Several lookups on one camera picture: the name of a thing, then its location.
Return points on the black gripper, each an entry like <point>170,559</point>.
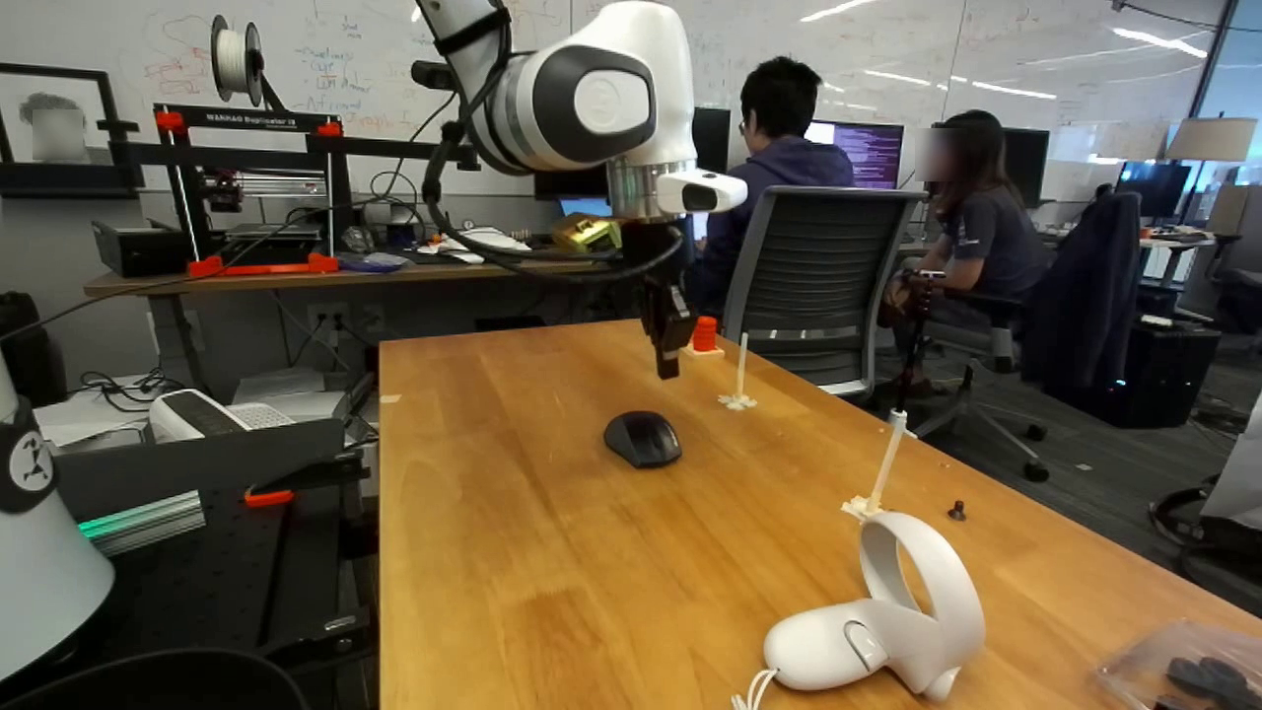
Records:
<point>661,300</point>

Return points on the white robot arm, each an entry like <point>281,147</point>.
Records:
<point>615,96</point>

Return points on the black computer mouse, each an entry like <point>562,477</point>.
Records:
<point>646,438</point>

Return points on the colourful toy blocks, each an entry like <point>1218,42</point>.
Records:
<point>708,338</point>

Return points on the white zip tie far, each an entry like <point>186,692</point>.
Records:
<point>738,397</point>

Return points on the white zip tie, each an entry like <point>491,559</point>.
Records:
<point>875,498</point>
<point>738,397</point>

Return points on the grey mesh office chair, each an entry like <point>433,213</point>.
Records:
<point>811,283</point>

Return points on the open laptop blue screen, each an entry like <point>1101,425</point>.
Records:
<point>587,208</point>

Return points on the white zip tie near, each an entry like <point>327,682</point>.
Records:
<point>875,498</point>

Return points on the person in purple hoodie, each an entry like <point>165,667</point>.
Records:
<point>779,105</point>

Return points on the purple screen monitor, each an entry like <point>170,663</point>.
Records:
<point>870,147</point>

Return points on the wooden back desk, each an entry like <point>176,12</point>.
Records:
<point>446,284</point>

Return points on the small black screw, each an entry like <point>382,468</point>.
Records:
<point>956,508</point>

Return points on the white VR controller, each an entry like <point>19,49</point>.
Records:
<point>917,621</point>

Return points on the person with long hair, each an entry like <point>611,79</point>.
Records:
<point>989,251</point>

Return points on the dark office chair with jacket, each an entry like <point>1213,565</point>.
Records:
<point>1089,338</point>

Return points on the red black 3D printer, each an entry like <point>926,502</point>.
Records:
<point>216,159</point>

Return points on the white filament spool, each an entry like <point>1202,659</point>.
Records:
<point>235,58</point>

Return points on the clear plastic bag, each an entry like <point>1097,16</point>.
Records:
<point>1185,667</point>

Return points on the white lamp shade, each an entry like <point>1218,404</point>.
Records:
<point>1213,138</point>

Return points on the white megaphone cone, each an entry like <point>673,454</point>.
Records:
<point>55,579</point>

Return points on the framed portrait picture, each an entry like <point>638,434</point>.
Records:
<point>61,137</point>

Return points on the black camera on stand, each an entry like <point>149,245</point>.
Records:
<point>437,78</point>

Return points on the orange handled tool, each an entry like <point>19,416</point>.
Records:
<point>270,498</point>

